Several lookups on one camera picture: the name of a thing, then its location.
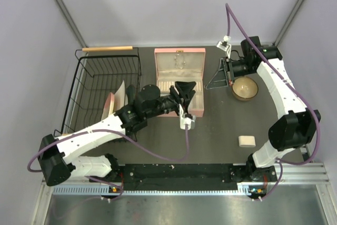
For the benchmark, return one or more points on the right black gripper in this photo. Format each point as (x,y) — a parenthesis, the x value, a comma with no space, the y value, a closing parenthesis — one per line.
(220,79)

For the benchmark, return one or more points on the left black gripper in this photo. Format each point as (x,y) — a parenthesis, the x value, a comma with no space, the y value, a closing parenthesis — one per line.
(185,88)

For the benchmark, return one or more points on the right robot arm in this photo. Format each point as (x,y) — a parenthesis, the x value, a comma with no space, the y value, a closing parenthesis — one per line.
(295,125)

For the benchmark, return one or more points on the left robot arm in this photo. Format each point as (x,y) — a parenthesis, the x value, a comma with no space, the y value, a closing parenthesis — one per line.
(64,157)

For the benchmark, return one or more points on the pink jewelry box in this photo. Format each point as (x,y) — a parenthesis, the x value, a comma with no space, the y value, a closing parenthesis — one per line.
(181,64)

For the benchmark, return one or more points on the brown ceramic bowl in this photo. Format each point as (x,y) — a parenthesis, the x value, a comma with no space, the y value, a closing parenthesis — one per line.
(244,88)

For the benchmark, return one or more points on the cream dark rimmed plate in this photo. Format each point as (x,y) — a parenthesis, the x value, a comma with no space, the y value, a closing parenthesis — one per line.
(120,97)

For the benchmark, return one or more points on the small beige pillow block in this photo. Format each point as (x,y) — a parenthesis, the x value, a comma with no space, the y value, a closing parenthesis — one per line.
(246,141)

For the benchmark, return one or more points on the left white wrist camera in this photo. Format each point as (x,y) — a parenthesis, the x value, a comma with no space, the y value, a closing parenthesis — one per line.
(187,121)

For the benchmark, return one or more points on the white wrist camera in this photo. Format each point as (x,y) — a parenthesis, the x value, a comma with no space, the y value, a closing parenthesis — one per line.
(225,46)
(187,121)

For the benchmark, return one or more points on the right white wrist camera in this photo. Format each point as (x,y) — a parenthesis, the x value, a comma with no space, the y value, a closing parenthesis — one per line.
(225,46)

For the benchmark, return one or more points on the black wire basket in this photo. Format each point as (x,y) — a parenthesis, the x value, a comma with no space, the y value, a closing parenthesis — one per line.
(97,74)

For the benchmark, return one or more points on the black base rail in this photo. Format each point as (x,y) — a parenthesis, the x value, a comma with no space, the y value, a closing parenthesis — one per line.
(187,176)

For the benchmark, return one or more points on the grey slotted cable duct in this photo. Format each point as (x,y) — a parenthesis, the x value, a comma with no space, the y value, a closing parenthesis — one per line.
(107,190)

